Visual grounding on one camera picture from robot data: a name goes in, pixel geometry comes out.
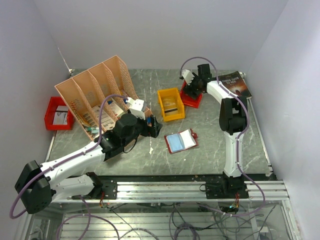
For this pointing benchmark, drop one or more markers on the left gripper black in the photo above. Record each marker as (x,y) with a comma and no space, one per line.
(148,130)

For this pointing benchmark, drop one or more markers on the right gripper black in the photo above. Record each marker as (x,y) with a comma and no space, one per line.
(189,88)

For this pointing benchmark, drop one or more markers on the red card holder wallet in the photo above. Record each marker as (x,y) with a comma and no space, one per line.
(181,141)

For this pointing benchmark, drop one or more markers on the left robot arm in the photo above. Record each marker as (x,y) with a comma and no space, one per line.
(70,165)

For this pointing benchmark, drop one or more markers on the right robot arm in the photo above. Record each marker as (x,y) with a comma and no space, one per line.
(233,121)

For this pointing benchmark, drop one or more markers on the red bin with cards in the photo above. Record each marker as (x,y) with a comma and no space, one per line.
(189,101)

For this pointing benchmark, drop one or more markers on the white cards in left bin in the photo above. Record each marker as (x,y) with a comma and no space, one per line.
(61,115)

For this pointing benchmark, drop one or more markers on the yellow plastic bin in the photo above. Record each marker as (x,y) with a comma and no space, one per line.
(170,98)

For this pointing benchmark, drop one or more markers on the dark paperback book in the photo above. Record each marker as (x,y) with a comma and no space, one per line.
(235,83)

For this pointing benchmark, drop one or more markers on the pink file organizer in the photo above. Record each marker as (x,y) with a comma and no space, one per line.
(83,93)

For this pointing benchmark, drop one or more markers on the red bin at left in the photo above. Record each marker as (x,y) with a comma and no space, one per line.
(54,102)

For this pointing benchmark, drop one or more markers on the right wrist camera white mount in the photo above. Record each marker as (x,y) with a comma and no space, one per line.
(187,76)

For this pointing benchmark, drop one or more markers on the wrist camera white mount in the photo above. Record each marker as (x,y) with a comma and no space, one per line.
(137,107)
(187,76)

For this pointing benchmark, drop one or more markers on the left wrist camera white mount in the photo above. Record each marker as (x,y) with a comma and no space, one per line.
(137,107)

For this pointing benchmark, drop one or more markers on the aluminium mounting rail frame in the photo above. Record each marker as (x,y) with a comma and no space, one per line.
(200,206)

